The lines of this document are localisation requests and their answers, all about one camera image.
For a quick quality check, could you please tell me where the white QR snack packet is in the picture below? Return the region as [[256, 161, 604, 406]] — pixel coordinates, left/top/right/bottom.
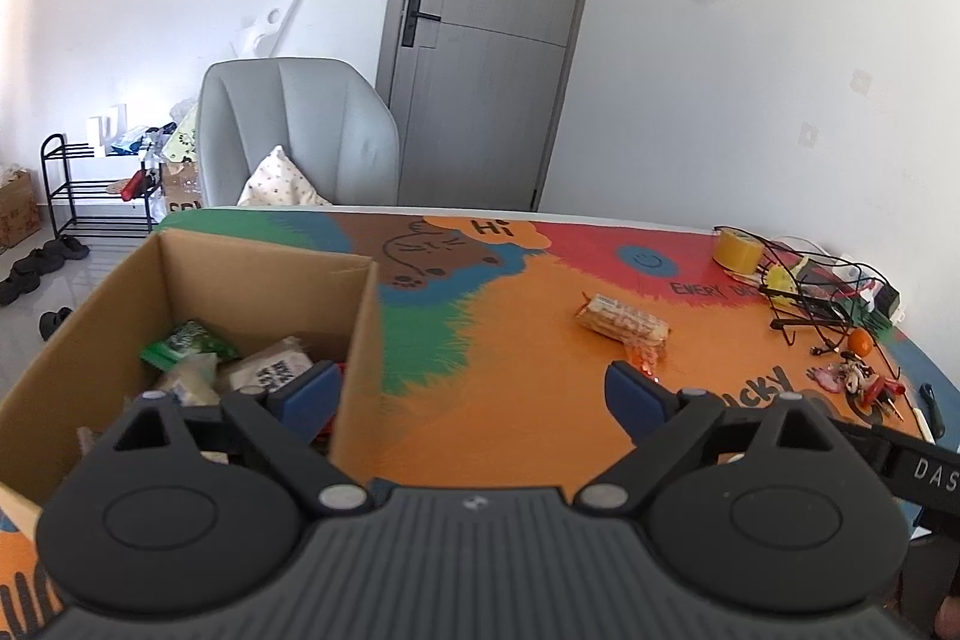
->
[[215, 336, 313, 395]]

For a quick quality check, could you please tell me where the green snack bag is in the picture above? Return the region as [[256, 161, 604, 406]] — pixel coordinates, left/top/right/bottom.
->
[[140, 320, 241, 372]]

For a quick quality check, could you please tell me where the clear biscuit pack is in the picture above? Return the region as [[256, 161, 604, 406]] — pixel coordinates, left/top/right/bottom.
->
[[574, 294, 670, 347]]

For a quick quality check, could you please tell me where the small orange candy wrapper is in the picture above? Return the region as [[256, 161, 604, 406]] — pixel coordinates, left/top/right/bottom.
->
[[625, 341, 661, 383]]

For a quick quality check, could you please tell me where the black marker pen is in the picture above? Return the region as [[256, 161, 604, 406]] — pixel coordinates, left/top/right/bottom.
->
[[919, 383, 946, 442]]

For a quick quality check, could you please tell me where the red tipped tool cluster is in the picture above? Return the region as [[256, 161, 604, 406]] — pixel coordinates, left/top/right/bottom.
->
[[805, 357, 907, 419]]

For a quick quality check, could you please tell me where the brown cardboard box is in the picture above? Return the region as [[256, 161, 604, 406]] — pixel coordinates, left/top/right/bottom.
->
[[2, 229, 384, 536]]

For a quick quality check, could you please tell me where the small orange fruit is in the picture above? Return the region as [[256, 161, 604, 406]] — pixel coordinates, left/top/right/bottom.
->
[[848, 326, 874, 357]]

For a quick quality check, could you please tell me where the yellow tape roll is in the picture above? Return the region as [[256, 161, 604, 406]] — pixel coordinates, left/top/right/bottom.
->
[[713, 226, 765, 275]]

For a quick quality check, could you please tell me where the colourful table mat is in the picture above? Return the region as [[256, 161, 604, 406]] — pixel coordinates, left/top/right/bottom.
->
[[2, 209, 958, 638]]

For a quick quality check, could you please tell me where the dotted cream cushion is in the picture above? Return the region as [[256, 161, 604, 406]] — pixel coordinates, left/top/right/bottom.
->
[[238, 145, 331, 208]]

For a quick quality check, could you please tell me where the SF cardboard box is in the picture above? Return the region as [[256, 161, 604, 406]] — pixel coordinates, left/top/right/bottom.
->
[[161, 161, 203, 213]]

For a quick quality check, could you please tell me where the black slipper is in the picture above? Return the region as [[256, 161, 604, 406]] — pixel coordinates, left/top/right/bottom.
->
[[37, 307, 71, 341]]

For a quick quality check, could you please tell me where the black shoe rack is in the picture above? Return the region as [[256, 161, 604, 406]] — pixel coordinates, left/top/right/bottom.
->
[[39, 133, 163, 239]]

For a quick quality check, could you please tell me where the grey armchair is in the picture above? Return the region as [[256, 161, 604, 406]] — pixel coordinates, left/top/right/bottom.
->
[[195, 57, 400, 206]]

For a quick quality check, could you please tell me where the black shoes pile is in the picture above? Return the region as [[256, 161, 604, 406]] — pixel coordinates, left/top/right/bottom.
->
[[0, 234, 89, 307]]

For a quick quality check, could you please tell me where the brown paper bag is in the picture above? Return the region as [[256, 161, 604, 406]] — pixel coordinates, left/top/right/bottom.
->
[[0, 169, 41, 250]]

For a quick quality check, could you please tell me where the grey door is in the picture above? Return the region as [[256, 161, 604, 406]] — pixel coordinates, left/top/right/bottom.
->
[[377, 0, 584, 209]]

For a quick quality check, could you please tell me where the black cable bundle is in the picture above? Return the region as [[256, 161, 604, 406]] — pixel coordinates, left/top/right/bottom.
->
[[711, 224, 921, 410]]

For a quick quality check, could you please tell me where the black door handle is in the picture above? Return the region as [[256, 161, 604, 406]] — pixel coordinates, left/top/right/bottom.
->
[[400, 0, 443, 49]]

